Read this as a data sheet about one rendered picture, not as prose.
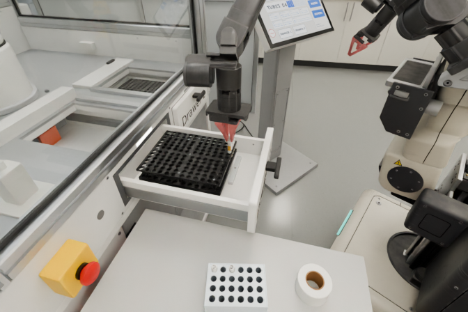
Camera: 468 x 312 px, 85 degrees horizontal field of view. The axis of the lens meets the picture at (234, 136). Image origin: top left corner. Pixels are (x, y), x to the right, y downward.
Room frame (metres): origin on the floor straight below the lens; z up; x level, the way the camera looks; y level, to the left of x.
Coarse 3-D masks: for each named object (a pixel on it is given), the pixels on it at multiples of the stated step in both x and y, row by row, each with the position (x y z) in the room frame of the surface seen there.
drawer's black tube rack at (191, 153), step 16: (176, 144) 0.57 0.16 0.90; (192, 144) 0.57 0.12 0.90; (208, 144) 0.57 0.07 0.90; (224, 144) 0.58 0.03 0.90; (144, 160) 0.50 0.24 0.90; (160, 160) 0.54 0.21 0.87; (176, 160) 0.50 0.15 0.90; (192, 160) 0.51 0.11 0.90; (208, 160) 0.50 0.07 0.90; (144, 176) 0.48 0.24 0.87; (160, 176) 0.47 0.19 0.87; (176, 176) 0.44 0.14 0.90; (192, 176) 0.44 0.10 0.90; (208, 176) 0.44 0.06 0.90; (224, 176) 0.47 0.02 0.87; (208, 192) 0.42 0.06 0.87
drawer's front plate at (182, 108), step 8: (192, 88) 0.87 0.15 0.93; (200, 88) 0.93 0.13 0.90; (184, 96) 0.81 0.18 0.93; (176, 104) 0.75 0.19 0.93; (184, 104) 0.78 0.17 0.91; (192, 104) 0.84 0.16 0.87; (200, 104) 0.91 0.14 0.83; (176, 112) 0.72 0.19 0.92; (184, 112) 0.77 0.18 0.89; (192, 112) 0.84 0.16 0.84; (176, 120) 0.72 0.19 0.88; (184, 120) 0.76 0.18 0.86
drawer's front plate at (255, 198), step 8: (272, 128) 0.61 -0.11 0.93; (272, 136) 0.62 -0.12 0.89; (264, 144) 0.54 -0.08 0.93; (264, 152) 0.50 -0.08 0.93; (264, 160) 0.47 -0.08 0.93; (264, 168) 0.44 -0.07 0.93; (256, 176) 0.42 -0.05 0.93; (264, 176) 0.45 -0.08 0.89; (256, 184) 0.39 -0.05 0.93; (264, 184) 0.48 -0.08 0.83; (256, 192) 0.37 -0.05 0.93; (256, 200) 0.35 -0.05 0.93; (248, 208) 0.34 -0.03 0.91; (256, 208) 0.34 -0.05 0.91; (248, 216) 0.34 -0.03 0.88; (256, 216) 0.35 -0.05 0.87; (248, 224) 0.34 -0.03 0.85
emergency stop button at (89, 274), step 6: (90, 264) 0.23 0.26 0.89; (96, 264) 0.24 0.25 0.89; (84, 270) 0.22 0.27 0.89; (90, 270) 0.22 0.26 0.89; (96, 270) 0.23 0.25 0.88; (84, 276) 0.21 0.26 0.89; (90, 276) 0.21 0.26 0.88; (96, 276) 0.22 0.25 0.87; (84, 282) 0.21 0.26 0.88; (90, 282) 0.21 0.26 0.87
